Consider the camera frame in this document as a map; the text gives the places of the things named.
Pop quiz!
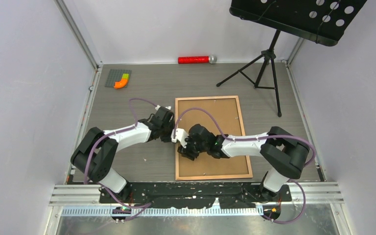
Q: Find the red toy microphone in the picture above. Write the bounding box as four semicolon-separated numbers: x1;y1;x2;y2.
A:
177;55;217;64

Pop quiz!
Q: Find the black music stand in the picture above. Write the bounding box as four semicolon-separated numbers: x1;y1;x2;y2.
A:
216;0;366;117

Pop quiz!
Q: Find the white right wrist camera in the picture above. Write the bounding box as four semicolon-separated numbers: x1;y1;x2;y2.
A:
171;128;188;148

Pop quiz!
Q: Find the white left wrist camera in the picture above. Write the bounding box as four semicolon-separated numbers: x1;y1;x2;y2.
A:
155;105;171;111

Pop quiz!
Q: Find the orange curved toy block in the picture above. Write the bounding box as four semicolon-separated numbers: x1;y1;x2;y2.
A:
113;77;129;89

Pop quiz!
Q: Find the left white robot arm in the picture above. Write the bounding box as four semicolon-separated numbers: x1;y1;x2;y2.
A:
70;106;175;203

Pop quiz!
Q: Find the grey building baseplate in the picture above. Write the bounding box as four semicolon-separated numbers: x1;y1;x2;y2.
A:
104;69;132;88

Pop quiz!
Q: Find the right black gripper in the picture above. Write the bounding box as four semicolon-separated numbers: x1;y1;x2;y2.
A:
178;134;209;161

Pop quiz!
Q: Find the aluminium front rail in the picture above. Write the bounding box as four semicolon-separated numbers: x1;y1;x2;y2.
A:
50;182;344;217

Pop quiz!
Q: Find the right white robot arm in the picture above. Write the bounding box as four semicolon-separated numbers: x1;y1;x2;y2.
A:
171;124;315;201

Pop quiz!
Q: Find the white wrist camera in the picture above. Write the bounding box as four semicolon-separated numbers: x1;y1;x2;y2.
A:
155;105;171;111
171;128;188;148

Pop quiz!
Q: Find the blue wooden picture frame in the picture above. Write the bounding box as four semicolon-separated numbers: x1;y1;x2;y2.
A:
175;95;253;181

